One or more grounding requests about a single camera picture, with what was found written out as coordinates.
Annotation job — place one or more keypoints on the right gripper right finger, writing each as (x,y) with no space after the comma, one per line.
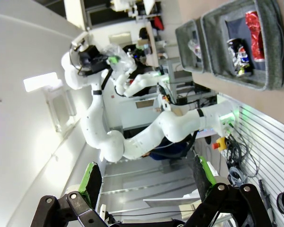
(227,208)

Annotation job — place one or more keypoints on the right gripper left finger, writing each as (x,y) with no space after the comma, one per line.
(85,212)

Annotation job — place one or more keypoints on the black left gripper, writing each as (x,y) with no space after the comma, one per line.
(92,61)

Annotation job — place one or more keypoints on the clear plastic cup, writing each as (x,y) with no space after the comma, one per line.
(123,59)

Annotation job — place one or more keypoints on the crushed black silver can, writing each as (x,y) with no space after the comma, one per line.
(240,56)

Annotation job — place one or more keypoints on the crushed red can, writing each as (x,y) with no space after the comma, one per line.
(256,35)

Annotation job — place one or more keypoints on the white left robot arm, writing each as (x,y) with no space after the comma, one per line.
(97,127)

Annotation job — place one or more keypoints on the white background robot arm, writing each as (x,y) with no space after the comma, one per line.
(142,82)

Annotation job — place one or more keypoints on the yellow emergency stop button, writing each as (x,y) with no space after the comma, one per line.
(220,143)

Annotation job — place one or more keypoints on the grey fabric basket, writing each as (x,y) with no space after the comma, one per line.
(272,59)
(187,30)

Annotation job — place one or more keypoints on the person in blue clothing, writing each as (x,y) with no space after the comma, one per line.
(168,147)

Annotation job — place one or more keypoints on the clear wall fixture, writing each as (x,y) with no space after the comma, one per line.
(56,104)

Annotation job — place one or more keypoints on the aluminium slotted base plate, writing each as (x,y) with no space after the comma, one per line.
(269,142)

